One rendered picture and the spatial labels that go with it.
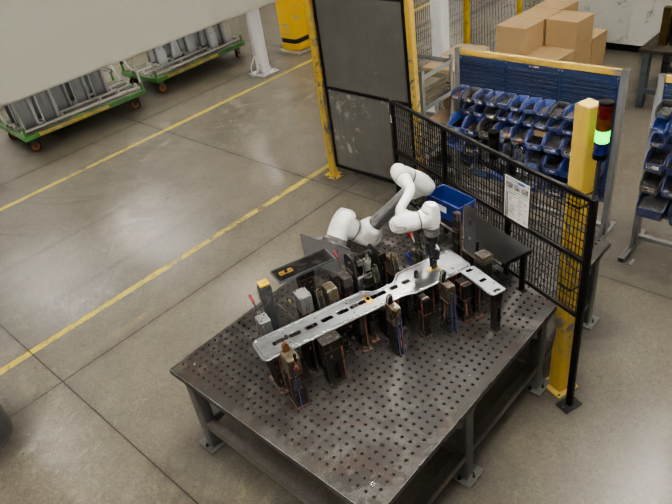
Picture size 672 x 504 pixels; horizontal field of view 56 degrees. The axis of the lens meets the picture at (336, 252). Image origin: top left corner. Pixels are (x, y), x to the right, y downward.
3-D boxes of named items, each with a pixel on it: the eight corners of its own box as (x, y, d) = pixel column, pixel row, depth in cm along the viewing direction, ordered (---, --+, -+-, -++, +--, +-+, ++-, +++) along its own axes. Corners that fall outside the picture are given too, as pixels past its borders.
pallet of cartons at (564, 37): (553, 123, 737) (559, 33, 677) (494, 110, 787) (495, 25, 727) (601, 88, 800) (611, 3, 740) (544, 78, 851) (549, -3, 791)
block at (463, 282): (463, 325, 378) (462, 289, 362) (451, 315, 386) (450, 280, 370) (475, 319, 381) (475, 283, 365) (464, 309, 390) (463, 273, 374)
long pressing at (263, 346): (265, 366, 331) (265, 364, 330) (249, 342, 347) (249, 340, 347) (473, 266, 377) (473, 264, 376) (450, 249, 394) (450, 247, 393)
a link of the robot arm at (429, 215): (436, 219, 366) (415, 224, 364) (435, 196, 357) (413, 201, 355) (443, 228, 357) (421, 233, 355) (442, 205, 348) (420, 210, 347)
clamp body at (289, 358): (298, 414, 339) (286, 366, 318) (286, 397, 350) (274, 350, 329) (315, 405, 343) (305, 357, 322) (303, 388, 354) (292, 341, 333)
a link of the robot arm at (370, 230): (346, 227, 456) (371, 236, 466) (347, 244, 446) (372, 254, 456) (413, 162, 406) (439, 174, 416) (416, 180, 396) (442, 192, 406)
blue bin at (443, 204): (458, 226, 406) (458, 209, 399) (426, 209, 428) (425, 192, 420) (476, 215, 413) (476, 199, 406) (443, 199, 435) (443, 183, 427)
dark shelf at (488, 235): (503, 267, 370) (503, 263, 369) (415, 206, 438) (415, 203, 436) (531, 253, 378) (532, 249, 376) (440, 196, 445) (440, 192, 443)
